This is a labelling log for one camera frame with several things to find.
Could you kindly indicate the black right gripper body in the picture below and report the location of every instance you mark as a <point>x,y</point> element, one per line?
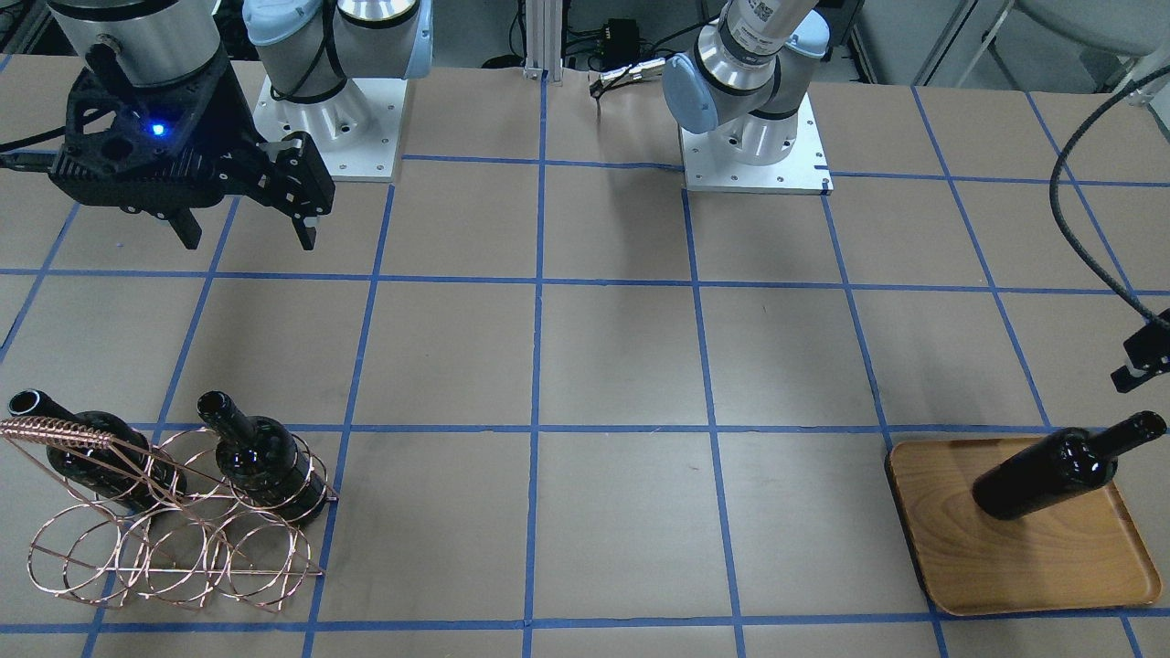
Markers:
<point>239,125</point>

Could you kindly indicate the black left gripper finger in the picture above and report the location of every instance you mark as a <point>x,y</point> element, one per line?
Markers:
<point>1129,377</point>

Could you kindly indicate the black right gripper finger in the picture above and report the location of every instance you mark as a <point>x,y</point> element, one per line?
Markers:
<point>305,226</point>
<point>185,226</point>

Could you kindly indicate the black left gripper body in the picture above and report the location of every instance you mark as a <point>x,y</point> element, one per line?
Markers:
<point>1148,349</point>

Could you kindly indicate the dark wine bottle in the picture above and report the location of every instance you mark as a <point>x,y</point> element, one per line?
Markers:
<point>1065,464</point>
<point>91,452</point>
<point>262,461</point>

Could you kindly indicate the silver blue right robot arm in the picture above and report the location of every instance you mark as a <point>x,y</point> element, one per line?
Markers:
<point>309,49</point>

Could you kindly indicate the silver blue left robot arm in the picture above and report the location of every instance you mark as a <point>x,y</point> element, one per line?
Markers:
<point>740,99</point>

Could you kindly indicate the wooden tray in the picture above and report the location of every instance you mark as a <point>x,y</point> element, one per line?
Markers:
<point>1084,554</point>

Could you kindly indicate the dark wine bottle front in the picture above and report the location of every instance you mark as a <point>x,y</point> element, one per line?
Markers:
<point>262,461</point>

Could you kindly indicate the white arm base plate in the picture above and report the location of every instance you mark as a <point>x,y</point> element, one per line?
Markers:
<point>358,132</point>
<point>754,155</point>

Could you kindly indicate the copper wire bottle basket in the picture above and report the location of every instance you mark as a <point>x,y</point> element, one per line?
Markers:
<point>198,538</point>

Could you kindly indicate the aluminium frame post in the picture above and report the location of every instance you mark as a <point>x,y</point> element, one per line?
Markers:
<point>543,40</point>

